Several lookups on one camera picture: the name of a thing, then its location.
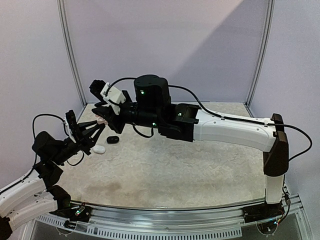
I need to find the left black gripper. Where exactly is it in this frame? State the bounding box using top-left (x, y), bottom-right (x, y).
top-left (51, 119), bottom-right (105, 165)

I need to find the pink earbud charging case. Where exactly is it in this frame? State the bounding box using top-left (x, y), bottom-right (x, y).
top-left (95, 115), bottom-right (108, 126)

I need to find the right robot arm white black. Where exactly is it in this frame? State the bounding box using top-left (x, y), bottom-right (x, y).
top-left (89, 74), bottom-right (289, 223)

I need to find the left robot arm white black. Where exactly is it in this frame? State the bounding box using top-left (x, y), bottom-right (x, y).
top-left (0, 121), bottom-right (106, 240)

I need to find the white earbud charging case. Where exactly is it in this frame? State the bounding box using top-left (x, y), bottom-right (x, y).
top-left (92, 145), bottom-right (106, 154)

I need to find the black earbud charging case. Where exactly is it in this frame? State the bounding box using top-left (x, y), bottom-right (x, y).
top-left (106, 136), bottom-right (120, 144)

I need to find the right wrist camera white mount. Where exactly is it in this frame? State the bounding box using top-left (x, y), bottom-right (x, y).
top-left (89, 79), bottom-right (126, 115)

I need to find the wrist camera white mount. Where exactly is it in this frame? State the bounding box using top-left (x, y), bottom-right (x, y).
top-left (89, 79), bottom-right (126, 115)
top-left (63, 110), bottom-right (77, 143)

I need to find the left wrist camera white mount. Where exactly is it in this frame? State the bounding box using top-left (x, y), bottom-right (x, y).
top-left (63, 110), bottom-right (77, 143)

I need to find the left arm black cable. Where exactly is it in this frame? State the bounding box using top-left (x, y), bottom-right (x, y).
top-left (32, 113), bottom-right (86, 167)

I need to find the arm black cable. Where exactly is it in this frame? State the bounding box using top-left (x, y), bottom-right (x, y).
top-left (107, 77), bottom-right (313, 161)
top-left (32, 113), bottom-right (86, 167)

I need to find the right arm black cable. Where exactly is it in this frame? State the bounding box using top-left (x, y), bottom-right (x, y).
top-left (107, 77), bottom-right (313, 161)

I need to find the left aluminium corner post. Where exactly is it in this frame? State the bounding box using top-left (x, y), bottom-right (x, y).
top-left (57, 0), bottom-right (87, 107)

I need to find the aluminium corner post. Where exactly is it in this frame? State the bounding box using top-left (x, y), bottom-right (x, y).
top-left (57, 0), bottom-right (87, 107)
top-left (244, 0), bottom-right (275, 109)

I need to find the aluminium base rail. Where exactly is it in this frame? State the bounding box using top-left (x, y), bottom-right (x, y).
top-left (22, 194), bottom-right (313, 240)

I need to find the right aluminium corner post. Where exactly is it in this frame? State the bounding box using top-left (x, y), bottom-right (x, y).
top-left (244, 0), bottom-right (275, 109)

